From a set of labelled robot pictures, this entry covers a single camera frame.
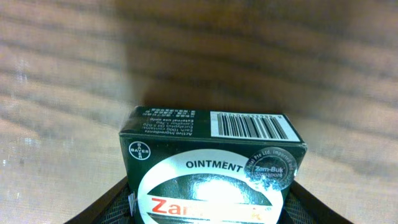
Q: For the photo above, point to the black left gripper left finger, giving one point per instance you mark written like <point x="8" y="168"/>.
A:
<point x="111" y="207"/>

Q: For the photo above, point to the green Zam-Buk box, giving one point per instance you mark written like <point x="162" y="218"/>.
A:
<point x="204" y="166"/>

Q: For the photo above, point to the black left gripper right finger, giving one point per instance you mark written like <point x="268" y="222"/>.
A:
<point x="302" y="207"/>

